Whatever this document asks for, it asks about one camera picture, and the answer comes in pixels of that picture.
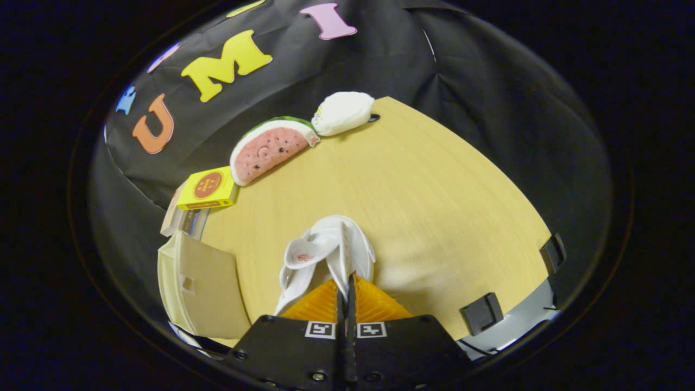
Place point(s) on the cream storage box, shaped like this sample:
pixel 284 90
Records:
pixel 212 293

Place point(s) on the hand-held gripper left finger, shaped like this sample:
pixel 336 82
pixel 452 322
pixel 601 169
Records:
pixel 288 353

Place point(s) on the black table edge bracket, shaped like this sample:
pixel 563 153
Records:
pixel 554 253
pixel 481 314

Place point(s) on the watermelon slice plush toy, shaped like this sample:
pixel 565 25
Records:
pixel 269 152

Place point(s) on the white plush toy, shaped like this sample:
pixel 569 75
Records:
pixel 345 111

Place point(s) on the white canvas shoe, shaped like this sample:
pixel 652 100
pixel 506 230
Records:
pixel 326 244

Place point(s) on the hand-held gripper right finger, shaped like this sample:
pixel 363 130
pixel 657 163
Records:
pixel 407 353

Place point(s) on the yellow book with red circle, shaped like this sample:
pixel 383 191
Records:
pixel 209 187

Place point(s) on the beige cover book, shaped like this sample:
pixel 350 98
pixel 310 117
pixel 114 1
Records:
pixel 171 217

